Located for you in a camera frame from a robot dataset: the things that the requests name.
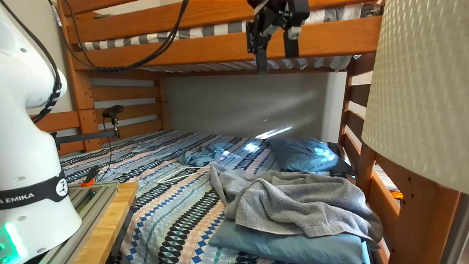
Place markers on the black camera on stand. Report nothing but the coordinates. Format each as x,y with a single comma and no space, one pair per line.
114,113

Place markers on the blue pillow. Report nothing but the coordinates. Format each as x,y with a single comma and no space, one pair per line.
306,154

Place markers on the grey metal mount bar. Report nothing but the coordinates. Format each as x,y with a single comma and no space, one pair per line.
86,135

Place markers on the wooden bunk bed frame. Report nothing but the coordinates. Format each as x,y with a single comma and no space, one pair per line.
206,48

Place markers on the cream lampshade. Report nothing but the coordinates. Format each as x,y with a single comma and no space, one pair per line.
420,88

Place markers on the patterned striped bedspread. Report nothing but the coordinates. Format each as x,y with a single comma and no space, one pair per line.
166,205

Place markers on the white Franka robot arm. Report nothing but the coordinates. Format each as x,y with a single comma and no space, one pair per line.
30,147

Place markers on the grey towel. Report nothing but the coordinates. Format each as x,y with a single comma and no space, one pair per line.
294,200

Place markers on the teal blue cushion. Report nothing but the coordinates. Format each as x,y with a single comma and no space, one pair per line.
294,246

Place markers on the aluminium frame rail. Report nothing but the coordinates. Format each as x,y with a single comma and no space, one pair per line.
83,214

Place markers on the crumpled blue cloth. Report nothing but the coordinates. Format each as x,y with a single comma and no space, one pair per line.
203,156

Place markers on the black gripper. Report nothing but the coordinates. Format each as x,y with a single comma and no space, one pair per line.
279,9

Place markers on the striped bunk mattress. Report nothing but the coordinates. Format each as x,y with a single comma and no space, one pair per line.
215,29

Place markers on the wooden board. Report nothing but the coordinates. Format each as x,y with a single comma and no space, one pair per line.
105,224

